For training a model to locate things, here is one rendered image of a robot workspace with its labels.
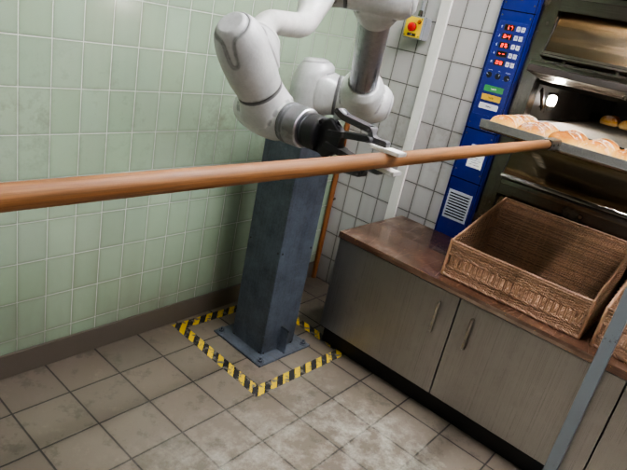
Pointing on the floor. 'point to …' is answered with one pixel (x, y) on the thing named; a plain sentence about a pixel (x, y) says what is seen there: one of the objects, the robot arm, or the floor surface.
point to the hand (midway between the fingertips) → (385, 158)
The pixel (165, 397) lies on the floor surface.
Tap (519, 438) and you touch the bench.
